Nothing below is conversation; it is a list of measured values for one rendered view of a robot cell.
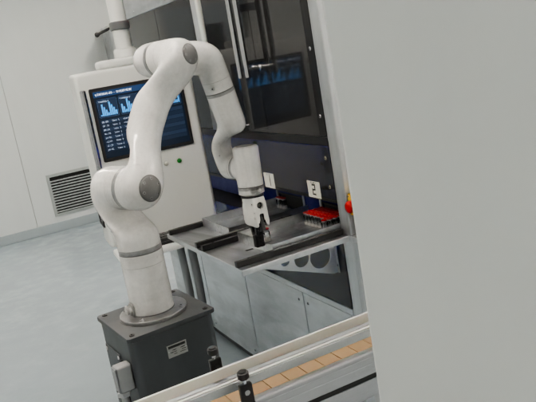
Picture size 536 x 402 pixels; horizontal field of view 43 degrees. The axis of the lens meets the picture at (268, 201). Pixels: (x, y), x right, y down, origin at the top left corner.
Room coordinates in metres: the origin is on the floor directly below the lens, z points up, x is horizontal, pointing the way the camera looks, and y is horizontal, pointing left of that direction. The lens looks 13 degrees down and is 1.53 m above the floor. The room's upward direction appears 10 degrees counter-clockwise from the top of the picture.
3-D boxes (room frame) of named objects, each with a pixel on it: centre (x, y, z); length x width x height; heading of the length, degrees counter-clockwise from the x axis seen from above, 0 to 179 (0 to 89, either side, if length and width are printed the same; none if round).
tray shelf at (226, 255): (2.44, 0.05, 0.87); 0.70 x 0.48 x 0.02; 26
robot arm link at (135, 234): (1.86, 0.39, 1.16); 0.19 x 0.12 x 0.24; 46
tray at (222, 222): (2.62, 0.06, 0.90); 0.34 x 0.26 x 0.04; 116
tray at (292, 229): (2.31, -0.08, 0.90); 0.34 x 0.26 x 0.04; 116
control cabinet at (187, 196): (3.04, 0.50, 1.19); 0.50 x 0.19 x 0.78; 110
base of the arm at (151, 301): (1.84, 0.37, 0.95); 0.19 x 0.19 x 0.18
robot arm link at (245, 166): (2.18, 0.05, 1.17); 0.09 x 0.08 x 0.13; 46
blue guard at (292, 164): (3.11, 0.19, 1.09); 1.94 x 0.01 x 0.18; 26
